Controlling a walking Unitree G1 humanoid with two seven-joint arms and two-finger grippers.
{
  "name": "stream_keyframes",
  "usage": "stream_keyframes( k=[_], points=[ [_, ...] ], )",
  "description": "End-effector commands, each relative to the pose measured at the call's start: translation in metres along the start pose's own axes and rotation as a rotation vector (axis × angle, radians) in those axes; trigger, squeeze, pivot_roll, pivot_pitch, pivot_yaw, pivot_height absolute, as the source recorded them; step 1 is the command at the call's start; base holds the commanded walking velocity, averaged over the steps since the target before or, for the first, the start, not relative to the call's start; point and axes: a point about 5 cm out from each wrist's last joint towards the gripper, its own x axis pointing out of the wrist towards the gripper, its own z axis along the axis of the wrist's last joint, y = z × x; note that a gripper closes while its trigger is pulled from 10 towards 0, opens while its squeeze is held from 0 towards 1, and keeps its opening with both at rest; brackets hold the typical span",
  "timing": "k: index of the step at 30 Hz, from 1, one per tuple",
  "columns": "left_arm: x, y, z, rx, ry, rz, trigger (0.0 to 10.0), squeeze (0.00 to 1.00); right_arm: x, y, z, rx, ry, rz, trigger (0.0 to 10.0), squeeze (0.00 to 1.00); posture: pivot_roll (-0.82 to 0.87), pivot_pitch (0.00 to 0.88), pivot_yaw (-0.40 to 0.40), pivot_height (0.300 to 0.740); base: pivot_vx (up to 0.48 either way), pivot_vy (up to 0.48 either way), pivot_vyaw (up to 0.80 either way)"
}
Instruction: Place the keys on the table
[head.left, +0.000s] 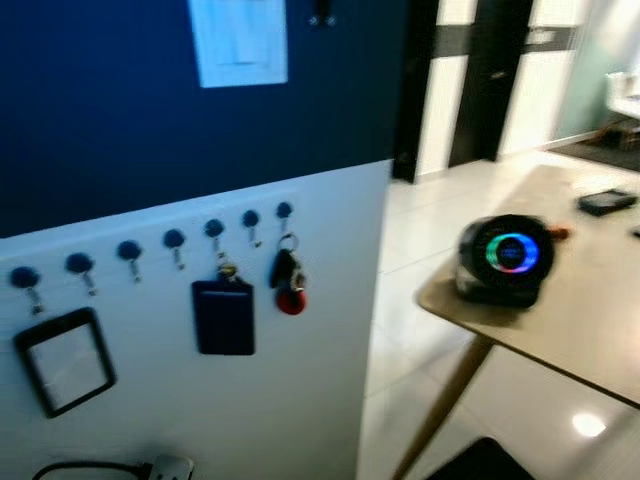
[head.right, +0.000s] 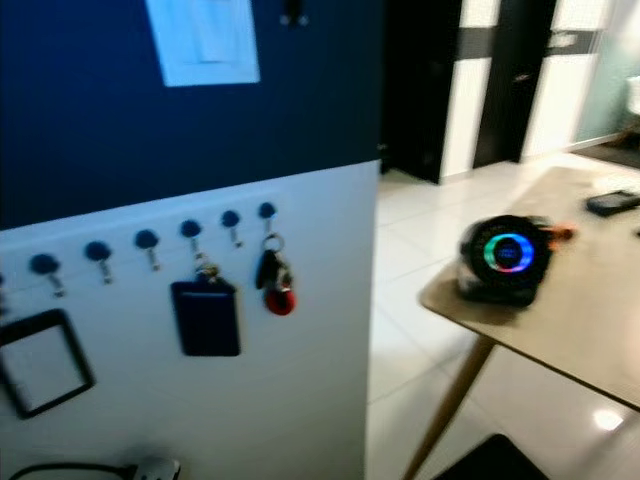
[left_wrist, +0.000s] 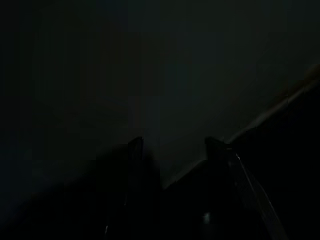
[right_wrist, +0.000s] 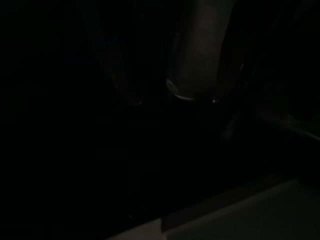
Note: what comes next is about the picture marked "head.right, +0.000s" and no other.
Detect keys with red fob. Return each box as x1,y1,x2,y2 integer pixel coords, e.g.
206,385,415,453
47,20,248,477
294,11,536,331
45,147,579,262
256,234,298,318

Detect black framed clear card holder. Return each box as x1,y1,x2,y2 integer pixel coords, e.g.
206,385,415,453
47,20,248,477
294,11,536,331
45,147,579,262
0,309,97,420

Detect dark blue card holder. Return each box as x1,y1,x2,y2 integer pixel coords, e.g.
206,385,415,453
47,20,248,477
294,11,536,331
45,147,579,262
171,261,242,358

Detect white power plug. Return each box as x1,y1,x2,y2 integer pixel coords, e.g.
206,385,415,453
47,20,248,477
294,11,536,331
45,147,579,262
129,457,182,480

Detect white paper sheet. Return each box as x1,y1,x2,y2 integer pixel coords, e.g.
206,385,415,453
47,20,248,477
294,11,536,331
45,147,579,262
145,0,261,88

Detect wooden table leg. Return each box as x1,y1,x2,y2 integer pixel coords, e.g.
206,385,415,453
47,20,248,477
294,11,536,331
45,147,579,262
401,335,497,480

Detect black door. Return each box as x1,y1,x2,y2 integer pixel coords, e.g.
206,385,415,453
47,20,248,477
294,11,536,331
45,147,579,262
472,0,559,170

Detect light wooden table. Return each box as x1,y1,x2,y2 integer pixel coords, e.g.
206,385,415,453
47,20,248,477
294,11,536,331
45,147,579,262
419,164,640,412

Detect flat black case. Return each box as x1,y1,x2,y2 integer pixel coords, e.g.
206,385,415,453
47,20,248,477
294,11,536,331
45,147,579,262
585,188,640,218

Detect dark floor mat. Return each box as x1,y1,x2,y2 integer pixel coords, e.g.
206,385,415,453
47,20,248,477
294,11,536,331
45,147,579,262
574,140,640,170

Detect blue round wall hook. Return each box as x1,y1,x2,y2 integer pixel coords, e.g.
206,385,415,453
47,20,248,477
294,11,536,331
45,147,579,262
134,229,162,271
257,201,278,237
180,219,204,260
220,209,243,248
84,240,115,285
30,253,63,298

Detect black power cable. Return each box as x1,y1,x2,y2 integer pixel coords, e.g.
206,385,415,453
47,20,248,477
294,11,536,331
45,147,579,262
7,461,136,480

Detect black door frame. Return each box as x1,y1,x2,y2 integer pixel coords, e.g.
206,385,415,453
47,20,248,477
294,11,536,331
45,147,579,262
379,0,462,185

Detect black speaker with rainbow ring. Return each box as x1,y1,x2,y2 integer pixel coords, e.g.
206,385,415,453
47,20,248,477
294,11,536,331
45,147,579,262
456,214,555,307

